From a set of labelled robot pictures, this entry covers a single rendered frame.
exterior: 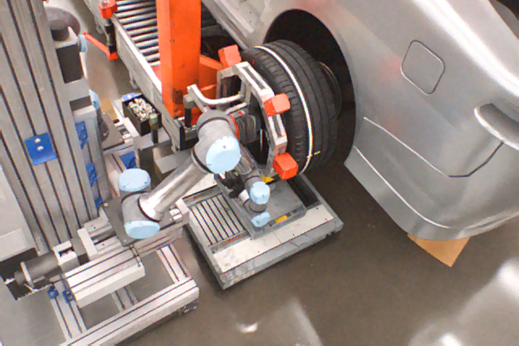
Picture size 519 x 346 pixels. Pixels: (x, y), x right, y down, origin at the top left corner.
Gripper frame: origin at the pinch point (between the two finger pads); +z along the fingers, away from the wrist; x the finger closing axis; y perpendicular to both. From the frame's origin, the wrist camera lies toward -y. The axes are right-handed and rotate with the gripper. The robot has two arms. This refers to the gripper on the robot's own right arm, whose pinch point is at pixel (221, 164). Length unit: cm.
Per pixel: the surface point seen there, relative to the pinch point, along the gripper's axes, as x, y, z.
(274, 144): -20.3, 12.9, -9.1
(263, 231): -28, -68, -5
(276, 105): -21.3, 31.2, -4.1
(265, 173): -20.2, -9.1, -6.9
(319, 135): -41.3, 13.6, -13.9
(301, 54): -47, 35, 16
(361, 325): -51, -83, -73
